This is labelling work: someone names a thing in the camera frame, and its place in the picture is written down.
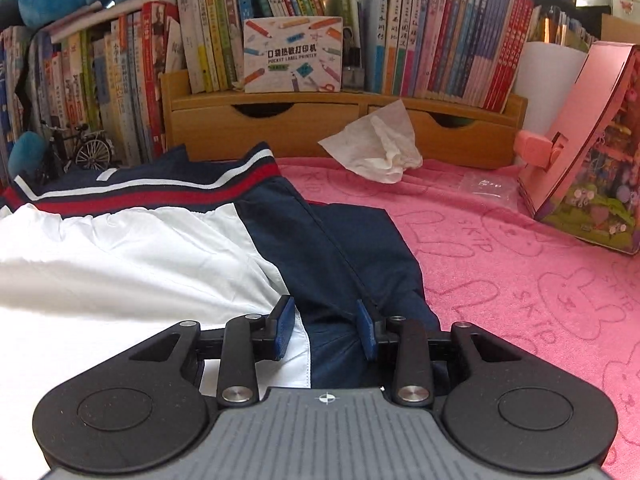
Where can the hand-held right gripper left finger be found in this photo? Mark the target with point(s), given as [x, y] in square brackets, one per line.
[282, 327]

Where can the pink rabbit print blanket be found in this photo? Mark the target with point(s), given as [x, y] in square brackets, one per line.
[500, 285]

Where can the row of colourful books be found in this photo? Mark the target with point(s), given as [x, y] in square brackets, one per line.
[450, 35]

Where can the wooden drawer organizer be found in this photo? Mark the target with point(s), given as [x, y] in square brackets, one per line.
[210, 120]

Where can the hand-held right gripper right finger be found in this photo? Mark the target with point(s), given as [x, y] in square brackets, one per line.
[366, 330]

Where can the white label printer box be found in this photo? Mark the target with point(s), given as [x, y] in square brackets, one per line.
[292, 55]

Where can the round blue plush ball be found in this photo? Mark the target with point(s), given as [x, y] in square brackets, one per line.
[25, 155]

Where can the white and navy jacket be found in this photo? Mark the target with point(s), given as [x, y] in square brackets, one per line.
[125, 260]

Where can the miniature bicycle model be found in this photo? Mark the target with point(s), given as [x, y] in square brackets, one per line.
[92, 150]

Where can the white printed card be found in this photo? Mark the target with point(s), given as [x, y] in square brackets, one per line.
[626, 2]

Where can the white paper roll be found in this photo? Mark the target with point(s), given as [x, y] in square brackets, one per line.
[545, 80]

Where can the pink house-shaped toy box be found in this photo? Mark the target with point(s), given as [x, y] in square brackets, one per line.
[575, 160]

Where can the clear plastic bag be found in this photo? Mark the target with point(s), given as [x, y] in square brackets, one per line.
[487, 186]

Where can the crumpled white tissue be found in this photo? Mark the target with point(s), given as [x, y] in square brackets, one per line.
[375, 145]

